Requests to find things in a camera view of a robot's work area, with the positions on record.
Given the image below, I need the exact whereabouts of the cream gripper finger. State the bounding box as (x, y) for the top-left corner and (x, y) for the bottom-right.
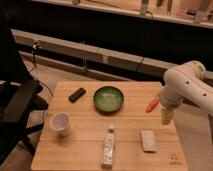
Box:
(161, 108), (174, 125)

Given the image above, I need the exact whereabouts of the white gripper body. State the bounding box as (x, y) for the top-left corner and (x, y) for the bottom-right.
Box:
(159, 87), (183, 109)

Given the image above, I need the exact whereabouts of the black eraser block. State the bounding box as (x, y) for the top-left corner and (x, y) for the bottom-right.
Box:
(69, 88), (86, 103)

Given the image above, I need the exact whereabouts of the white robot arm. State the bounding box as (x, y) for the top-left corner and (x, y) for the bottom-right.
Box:
(159, 61), (213, 125)

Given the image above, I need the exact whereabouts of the white ceramic cup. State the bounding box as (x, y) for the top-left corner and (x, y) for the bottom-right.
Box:
(49, 112), (70, 136)

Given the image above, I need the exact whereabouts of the orange carrot toy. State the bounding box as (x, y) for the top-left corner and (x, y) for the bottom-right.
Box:
(146, 97), (159, 113)

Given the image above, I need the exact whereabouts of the grey sponge block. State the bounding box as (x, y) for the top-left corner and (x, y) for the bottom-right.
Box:
(141, 130), (156, 153)

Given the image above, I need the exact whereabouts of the green bowl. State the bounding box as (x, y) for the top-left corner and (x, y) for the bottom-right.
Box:
(93, 86), (124, 113)

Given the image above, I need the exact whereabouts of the white tube bottle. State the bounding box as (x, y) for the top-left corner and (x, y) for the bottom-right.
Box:
(101, 125), (115, 169)

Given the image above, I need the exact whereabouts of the black office chair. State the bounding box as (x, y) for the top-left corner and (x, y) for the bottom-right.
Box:
(0, 80), (48, 165)

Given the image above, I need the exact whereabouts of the black hanging cable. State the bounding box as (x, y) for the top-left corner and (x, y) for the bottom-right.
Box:
(134, 9), (155, 73)

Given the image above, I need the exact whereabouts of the black cable on floor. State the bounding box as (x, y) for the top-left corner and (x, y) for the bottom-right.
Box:
(30, 40), (55, 98)

